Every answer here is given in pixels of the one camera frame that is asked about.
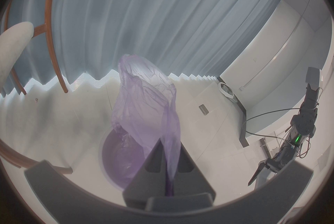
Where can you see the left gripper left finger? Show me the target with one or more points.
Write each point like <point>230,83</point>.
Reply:
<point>146,183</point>

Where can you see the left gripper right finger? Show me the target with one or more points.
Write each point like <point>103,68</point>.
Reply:
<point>193,183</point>

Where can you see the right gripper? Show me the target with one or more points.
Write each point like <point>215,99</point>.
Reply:
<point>284,157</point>

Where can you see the purple plastic bag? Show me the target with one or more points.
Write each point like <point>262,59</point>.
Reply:
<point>146,103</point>

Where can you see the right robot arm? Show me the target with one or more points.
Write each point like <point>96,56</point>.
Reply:
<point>313,76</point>

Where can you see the white trash bin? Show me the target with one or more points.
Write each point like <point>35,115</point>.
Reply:
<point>100,150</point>

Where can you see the white grey litter tray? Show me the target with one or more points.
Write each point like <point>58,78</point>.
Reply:
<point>226,90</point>

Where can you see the pale blue curtain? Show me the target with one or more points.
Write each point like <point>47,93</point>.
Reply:
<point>156,9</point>

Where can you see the white cushioned wooden chair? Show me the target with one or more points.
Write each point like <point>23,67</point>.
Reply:
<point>15,43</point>

